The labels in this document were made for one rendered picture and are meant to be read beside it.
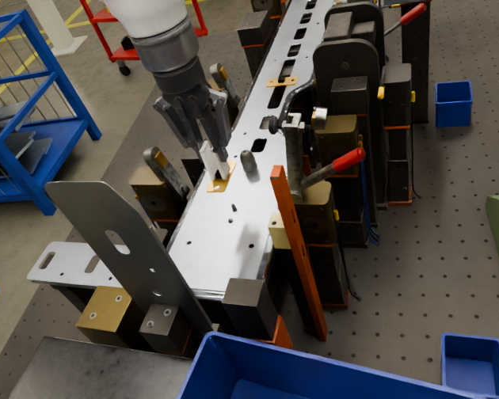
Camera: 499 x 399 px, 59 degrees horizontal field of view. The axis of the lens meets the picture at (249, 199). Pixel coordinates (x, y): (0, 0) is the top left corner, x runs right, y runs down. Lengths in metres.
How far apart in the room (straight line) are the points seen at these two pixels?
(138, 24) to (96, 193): 0.24
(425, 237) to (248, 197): 0.48
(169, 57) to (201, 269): 0.38
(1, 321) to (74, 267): 1.67
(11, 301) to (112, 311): 1.92
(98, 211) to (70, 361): 0.32
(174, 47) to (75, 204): 0.25
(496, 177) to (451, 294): 0.39
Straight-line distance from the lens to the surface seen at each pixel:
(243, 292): 0.52
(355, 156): 0.73
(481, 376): 1.01
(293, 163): 0.74
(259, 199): 0.90
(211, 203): 0.93
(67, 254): 1.01
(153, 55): 0.66
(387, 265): 1.13
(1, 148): 2.75
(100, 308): 0.79
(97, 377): 0.76
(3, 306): 2.68
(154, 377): 0.72
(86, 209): 0.57
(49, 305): 1.41
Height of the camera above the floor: 1.62
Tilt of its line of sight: 43 degrees down
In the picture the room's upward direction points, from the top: 20 degrees counter-clockwise
